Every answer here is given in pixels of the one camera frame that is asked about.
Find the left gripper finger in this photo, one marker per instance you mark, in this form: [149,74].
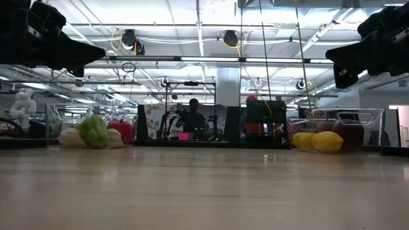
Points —
[70,51]

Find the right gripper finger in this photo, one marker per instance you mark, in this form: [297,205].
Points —
[358,57]

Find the dark red apple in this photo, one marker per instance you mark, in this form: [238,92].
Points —
[350,132]

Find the green chayote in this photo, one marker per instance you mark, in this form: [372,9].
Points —
[94,131]

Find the yellow lemon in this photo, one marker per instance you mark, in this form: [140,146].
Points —
[303,140]
[327,141]

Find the red bell pepper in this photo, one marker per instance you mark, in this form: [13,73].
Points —
[123,129]

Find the clear plastic bin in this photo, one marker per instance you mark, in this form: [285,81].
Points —
[64,111]
[351,113]

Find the black equipment block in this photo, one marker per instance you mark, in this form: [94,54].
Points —
[265,118]

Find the long ceiling light bar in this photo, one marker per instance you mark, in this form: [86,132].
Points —
[207,59]

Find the pink box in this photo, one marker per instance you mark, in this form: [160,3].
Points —
[186,136]

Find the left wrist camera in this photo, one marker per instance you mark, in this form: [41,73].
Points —
[48,14]

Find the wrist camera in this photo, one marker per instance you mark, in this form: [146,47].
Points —
[383,19]
[48,14]

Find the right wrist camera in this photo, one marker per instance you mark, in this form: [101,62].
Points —
[383,19]

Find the black metal frame rig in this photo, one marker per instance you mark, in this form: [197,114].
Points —
[191,83]

